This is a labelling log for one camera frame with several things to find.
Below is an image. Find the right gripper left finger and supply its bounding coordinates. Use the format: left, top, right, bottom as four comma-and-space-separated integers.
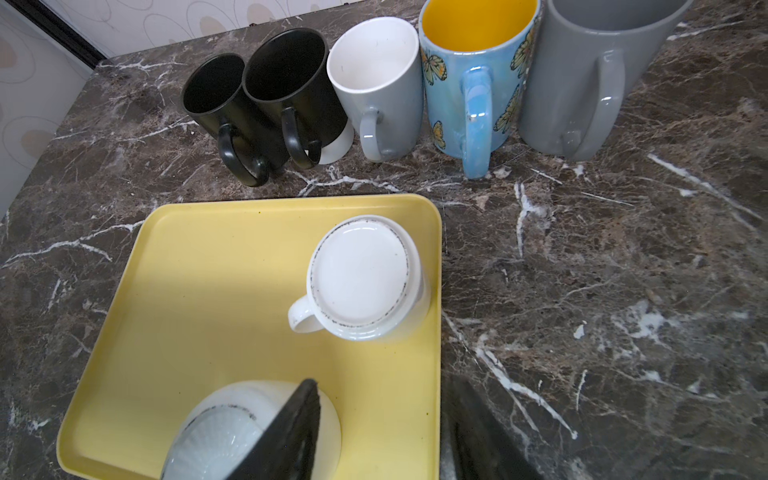
227, 379, 321, 480

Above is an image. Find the yellow plastic tray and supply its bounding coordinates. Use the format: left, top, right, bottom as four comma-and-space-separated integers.
57, 194, 442, 479

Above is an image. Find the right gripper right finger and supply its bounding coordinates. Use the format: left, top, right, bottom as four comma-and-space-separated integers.
442, 375, 542, 479

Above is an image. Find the white mug upside down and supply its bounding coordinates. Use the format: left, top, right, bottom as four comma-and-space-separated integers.
161, 380, 342, 479

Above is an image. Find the black mug white base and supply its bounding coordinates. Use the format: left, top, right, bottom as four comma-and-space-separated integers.
242, 28, 354, 170

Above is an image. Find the large grey mug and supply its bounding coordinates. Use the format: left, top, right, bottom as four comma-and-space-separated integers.
518, 0, 692, 161

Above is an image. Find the blue mug yellow inside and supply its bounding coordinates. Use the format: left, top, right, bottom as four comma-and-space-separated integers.
419, 0, 541, 179

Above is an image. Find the small grey mug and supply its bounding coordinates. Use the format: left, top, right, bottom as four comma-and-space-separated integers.
326, 17, 424, 162

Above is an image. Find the cream white mug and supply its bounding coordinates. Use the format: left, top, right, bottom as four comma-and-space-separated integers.
287, 215, 432, 342

